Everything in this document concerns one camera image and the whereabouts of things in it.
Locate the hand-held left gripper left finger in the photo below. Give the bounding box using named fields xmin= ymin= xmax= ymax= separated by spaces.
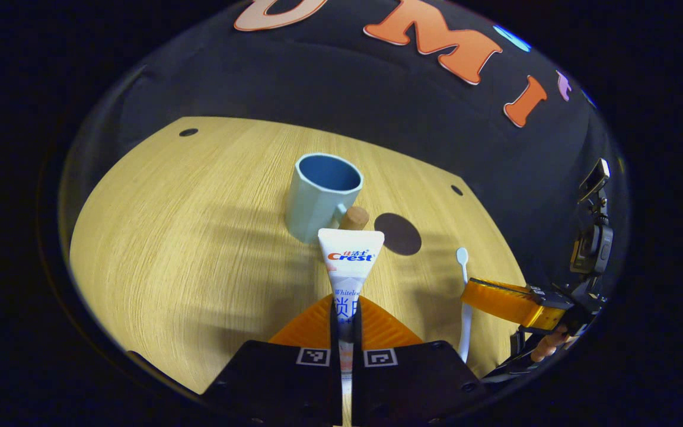
xmin=202 ymin=295 xmax=345 ymax=427

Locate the white toothbrush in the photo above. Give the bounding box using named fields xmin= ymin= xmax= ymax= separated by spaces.
xmin=456 ymin=247 xmax=474 ymax=364

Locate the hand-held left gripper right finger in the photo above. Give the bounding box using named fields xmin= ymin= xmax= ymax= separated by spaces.
xmin=350 ymin=295 xmax=490 ymax=427

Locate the light blue cup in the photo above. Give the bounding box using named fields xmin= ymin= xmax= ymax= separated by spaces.
xmin=285 ymin=153 xmax=371 ymax=244

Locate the white toothpaste tube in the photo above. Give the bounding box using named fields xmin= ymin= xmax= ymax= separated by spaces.
xmin=318 ymin=228 xmax=385 ymax=416

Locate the wooden desktop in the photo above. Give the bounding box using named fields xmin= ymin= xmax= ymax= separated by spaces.
xmin=69 ymin=116 xmax=529 ymax=395

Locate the black backdrop cloth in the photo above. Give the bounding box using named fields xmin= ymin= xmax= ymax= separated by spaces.
xmin=60 ymin=0 xmax=630 ymax=297

